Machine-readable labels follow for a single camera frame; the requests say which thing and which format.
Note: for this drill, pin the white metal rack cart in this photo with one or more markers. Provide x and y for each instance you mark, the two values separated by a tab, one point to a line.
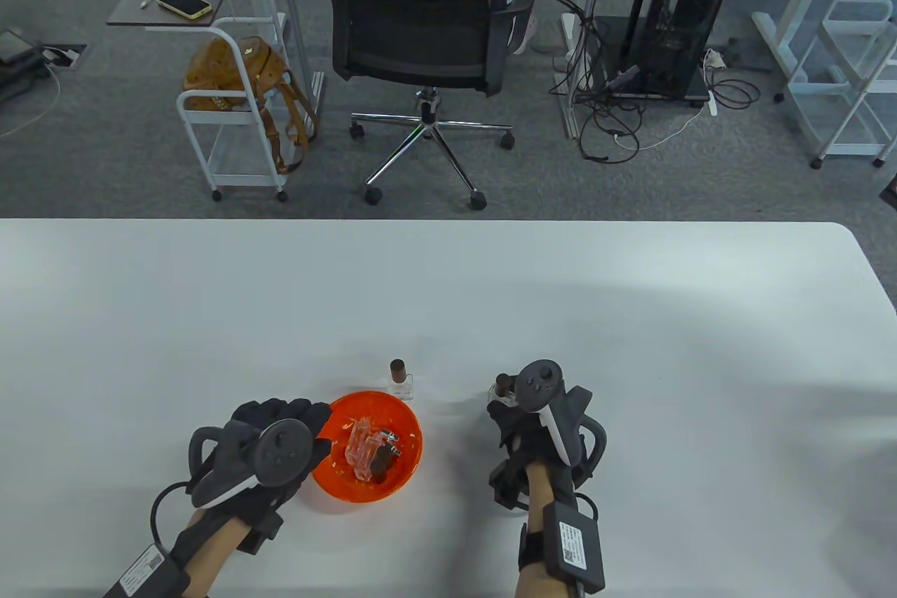
851	151

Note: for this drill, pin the brown perfume bottle cap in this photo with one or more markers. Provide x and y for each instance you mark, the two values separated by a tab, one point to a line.
378	477
384	458

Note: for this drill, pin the black wrist sensor box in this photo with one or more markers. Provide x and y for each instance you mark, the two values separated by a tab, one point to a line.
574	545
144	570

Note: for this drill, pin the dark grey tracking controller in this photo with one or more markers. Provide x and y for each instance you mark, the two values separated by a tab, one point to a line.
284	452
539	386

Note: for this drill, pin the person's left hand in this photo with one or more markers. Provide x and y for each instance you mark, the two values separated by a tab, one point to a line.
280	410

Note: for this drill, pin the silver perfume spray pump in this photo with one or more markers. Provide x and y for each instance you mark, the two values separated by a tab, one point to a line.
391	435

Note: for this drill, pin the black device on floor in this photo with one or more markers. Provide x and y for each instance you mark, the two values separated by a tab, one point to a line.
14	48

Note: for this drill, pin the orange glossy bowl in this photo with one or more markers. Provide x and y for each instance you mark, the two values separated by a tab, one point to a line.
406	458

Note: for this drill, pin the white wheeled side table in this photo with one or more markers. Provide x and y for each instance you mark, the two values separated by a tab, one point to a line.
133	3

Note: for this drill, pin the smartphone in yellow case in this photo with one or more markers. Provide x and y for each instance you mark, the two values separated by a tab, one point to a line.
183	2

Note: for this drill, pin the black computer stand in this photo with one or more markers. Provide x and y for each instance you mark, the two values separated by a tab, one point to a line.
610	44

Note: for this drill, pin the person's left forearm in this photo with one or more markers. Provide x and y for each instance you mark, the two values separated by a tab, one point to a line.
214	549

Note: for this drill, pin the black mesh office chair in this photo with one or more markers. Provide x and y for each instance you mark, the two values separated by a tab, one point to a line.
420	30

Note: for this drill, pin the white power strip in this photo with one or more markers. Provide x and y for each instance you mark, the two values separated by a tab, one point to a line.
712	58

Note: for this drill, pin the clear glass perfume bottle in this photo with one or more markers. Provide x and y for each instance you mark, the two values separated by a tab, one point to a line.
398	370
502	385
361	468
359	440

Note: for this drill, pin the person's right hand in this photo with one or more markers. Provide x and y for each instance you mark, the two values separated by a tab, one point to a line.
525	444

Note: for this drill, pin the person's right forearm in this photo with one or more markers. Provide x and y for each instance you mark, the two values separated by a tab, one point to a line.
538	493

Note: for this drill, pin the brown leather backpack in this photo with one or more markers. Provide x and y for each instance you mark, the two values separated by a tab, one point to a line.
224	65

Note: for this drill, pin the black computer tower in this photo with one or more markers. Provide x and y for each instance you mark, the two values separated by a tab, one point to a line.
690	9

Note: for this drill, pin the floor socket box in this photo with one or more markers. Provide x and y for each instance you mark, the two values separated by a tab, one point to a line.
63	57

